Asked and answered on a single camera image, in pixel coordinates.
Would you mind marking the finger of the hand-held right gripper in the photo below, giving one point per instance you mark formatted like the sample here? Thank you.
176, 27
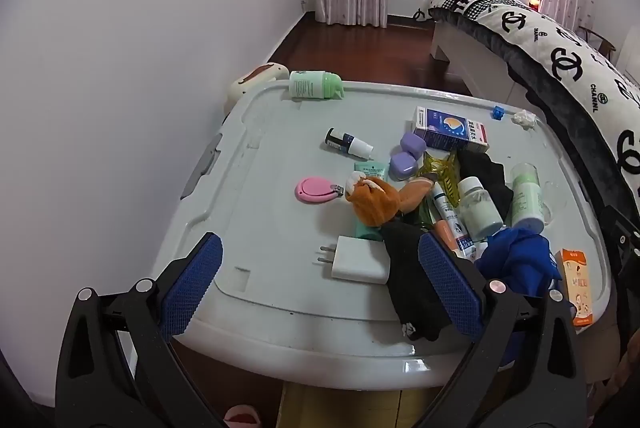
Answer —
625, 258

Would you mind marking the pink slipper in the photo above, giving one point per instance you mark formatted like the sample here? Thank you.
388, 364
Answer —
241, 417

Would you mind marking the dark grey blanket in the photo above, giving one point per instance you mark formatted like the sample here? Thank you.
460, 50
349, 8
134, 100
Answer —
565, 107

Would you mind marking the crumpled white tissue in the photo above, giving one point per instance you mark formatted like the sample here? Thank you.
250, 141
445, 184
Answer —
523, 119

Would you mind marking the orange tube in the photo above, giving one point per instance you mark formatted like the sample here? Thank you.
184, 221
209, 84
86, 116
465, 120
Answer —
442, 232

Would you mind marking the orange plush toy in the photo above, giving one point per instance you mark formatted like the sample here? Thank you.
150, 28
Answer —
377, 200

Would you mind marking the yellow foil wrapper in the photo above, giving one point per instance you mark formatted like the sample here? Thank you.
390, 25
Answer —
440, 173

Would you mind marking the pink round nail clipper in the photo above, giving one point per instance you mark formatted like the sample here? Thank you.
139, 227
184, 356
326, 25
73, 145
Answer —
315, 189

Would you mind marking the clear white-capped pill bottle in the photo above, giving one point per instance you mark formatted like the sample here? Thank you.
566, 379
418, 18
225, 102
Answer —
479, 208

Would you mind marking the white bed frame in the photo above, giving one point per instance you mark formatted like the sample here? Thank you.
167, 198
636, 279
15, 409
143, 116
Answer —
465, 57

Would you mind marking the blue clip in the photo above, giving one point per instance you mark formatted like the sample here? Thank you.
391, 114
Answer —
497, 111

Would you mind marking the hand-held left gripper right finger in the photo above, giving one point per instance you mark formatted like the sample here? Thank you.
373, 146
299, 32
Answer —
450, 288

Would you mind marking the orange small carton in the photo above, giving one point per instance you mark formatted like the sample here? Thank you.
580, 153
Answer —
577, 288

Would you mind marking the purple hinged case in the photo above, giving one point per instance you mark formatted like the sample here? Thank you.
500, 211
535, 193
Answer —
406, 157

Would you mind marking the black cloth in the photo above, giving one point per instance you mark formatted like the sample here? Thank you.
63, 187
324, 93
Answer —
410, 278

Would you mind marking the green and white cylinder bottle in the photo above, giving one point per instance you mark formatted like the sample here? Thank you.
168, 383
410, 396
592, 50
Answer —
527, 198

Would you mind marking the teal tube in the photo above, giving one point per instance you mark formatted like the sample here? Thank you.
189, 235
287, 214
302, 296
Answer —
367, 232

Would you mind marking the white printed tube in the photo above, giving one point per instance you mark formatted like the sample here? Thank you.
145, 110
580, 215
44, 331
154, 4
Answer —
450, 218

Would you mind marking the dark dropper bottle white cap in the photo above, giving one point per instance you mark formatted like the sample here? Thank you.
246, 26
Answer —
347, 144

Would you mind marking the wooden chair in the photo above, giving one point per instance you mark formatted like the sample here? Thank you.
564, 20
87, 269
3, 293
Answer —
596, 38

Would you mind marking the blue medicine box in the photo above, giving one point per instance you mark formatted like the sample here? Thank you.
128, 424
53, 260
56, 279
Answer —
447, 130

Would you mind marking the white charger plug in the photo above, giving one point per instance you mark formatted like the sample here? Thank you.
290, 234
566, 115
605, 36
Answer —
360, 265

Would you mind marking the blue cloth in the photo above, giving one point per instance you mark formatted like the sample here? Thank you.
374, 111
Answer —
520, 265

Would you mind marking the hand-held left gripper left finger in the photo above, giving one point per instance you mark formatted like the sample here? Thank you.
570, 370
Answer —
195, 288

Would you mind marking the green lotion bottle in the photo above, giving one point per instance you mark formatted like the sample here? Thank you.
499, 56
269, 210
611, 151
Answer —
312, 85

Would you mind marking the black sock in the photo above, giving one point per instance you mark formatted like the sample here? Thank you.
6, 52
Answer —
482, 178

